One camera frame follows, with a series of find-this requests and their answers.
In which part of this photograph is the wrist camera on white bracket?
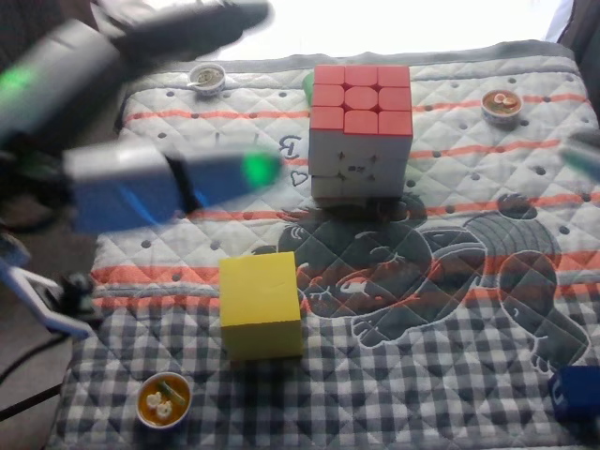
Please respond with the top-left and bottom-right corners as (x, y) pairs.
(0, 232), (98, 341)

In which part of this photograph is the small green toy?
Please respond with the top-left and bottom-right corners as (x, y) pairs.
(300, 69), (316, 107)

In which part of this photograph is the grey quilt with bear print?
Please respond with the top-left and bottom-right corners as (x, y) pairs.
(46, 39), (600, 450)

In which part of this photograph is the thin black cable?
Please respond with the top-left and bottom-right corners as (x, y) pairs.
(0, 384), (65, 423)

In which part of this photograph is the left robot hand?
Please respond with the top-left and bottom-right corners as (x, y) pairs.
(63, 140), (285, 235)

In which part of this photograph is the toy soup bowl with egg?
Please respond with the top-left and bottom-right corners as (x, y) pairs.
(480, 88), (523, 128)

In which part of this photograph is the blue block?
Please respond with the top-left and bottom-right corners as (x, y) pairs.
(547, 365), (600, 426)

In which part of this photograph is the yellow foam cube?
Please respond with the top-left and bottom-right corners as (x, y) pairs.
(217, 250), (303, 361)

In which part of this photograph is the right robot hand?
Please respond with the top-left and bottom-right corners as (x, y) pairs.
(560, 128), (600, 185)

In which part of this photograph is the toy bowl of orange soup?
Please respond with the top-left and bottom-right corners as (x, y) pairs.
(135, 371), (192, 430)

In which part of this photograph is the Rubik's cube with red face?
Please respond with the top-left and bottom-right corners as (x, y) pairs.
(307, 64), (414, 210)

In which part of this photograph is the toy bowl with grey filling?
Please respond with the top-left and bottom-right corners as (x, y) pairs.
(187, 63), (228, 99)

